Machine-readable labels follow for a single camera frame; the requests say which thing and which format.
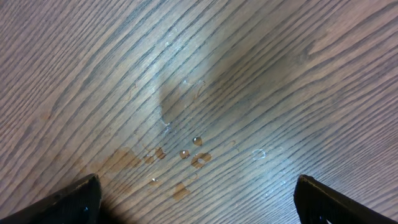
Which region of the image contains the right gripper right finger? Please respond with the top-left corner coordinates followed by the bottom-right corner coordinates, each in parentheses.
top-left (294, 175), bottom-right (397, 224)

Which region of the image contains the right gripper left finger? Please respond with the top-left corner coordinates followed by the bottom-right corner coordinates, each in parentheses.
top-left (1, 174), bottom-right (102, 224)

